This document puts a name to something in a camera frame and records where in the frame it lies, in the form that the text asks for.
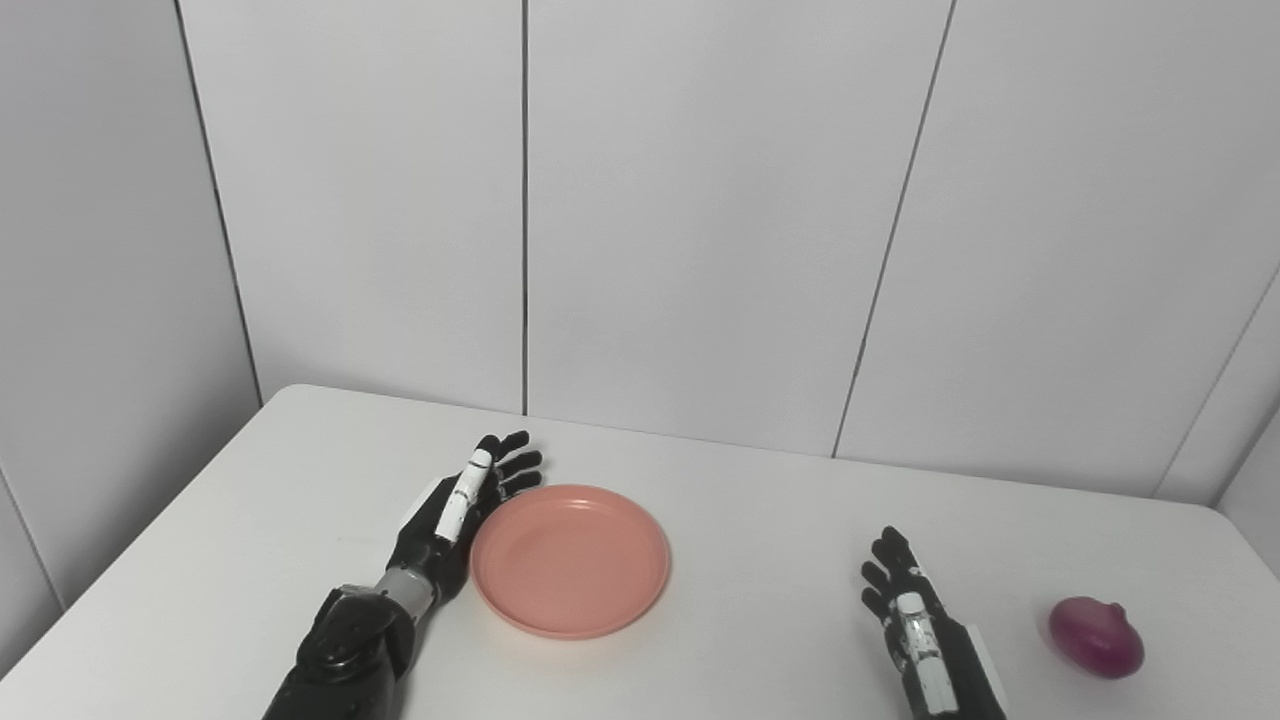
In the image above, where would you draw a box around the pink round plate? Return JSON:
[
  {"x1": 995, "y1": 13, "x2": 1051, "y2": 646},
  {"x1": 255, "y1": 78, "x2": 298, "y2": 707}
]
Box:
[{"x1": 469, "y1": 484, "x2": 672, "y2": 641}]

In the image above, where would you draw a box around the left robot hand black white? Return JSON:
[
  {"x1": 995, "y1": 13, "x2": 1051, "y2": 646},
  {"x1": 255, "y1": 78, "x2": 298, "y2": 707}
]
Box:
[{"x1": 385, "y1": 430, "x2": 544, "y2": 606}]

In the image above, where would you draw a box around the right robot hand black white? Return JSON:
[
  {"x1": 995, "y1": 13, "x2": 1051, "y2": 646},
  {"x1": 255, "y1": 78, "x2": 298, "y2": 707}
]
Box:
[{"x1": 860, "y1": 526, "x2": 1009, "y2": 720}]

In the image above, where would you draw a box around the purple red onion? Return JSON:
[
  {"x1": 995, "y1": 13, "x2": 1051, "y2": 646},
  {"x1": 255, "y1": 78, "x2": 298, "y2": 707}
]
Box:
[{"x1": 1047, "y1": 596, "x2": 1146, "y2": 680}]

